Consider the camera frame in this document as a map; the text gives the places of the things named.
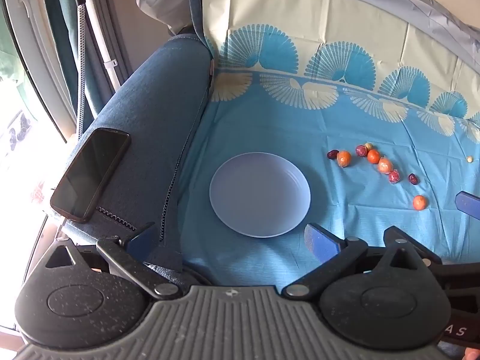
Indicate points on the dried red date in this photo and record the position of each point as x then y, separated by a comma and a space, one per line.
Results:
412, 178
332, 154

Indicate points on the dark green curtain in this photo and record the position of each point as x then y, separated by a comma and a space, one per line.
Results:
65, 26

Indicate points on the white pole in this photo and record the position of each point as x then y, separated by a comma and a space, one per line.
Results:
99, 26

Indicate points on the white window frame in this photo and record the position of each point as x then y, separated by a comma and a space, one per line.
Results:
33, 45

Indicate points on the pale blue round plate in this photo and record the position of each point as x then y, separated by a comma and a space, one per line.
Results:
258, 195

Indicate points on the blue fan-print sheet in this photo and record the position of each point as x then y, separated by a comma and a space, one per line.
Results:
270, 127

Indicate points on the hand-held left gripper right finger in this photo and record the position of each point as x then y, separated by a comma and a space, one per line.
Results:
322, 242

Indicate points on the dark red lychee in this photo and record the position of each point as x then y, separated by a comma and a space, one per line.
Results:
360, 150

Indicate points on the small orange tangerine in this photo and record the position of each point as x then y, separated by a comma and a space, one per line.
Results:
420, 202
374, 156
344, 158

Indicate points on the grey plastic cover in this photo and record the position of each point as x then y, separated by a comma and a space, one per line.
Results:
431, 11

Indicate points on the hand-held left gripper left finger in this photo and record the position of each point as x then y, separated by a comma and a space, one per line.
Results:
140, 239

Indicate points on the black smartphone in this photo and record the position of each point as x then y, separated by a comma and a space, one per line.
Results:
90, 174

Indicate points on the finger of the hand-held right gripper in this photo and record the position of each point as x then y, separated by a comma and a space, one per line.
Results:
470, 204
420, 253

